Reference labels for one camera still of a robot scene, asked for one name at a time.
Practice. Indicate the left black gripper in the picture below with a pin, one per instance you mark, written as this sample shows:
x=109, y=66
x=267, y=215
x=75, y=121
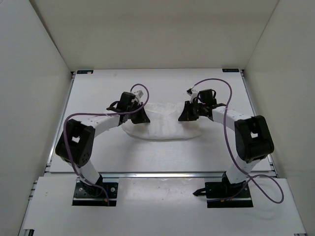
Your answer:
x=142, y=118

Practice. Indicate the left blue corner label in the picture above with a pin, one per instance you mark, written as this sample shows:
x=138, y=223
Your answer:
x=84, y=72

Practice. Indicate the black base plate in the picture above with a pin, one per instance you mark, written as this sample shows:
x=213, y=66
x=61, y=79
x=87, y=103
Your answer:
x=85, y=195
x=223, y=194

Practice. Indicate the right blue corner label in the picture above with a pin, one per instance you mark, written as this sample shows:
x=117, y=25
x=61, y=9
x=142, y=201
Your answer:
x=230, y=70

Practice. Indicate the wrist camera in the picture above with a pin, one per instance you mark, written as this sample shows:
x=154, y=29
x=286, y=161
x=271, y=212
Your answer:
x=192, y=93
x=138, y=94

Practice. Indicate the blue corner label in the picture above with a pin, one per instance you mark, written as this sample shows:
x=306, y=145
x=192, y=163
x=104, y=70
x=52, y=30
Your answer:
x=230, y=70
x=84, y=72

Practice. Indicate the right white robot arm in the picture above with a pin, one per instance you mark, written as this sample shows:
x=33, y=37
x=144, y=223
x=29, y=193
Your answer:
x=252, y=137

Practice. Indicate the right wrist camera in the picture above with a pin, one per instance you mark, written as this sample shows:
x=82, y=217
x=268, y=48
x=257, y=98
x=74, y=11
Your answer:
x=192, y=93

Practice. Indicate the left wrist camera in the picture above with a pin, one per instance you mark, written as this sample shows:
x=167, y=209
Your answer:
x=138, y=94

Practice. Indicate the white pleated skirt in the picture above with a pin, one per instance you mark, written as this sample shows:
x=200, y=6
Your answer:
x=164, y=124

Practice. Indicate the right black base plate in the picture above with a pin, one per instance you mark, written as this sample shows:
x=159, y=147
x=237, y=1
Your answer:
x=223, y=194

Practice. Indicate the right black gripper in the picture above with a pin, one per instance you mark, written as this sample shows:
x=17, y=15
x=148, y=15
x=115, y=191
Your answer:
x=186, y=115

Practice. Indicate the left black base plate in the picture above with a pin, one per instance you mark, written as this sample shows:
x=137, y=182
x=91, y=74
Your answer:
x=85, y=195

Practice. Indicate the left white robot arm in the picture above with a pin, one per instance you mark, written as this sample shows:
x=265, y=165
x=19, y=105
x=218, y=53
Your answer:
x=76, y=142

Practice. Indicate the aluminium front rail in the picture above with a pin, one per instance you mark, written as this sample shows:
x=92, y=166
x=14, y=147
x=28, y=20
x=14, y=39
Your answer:
x=162, y=174

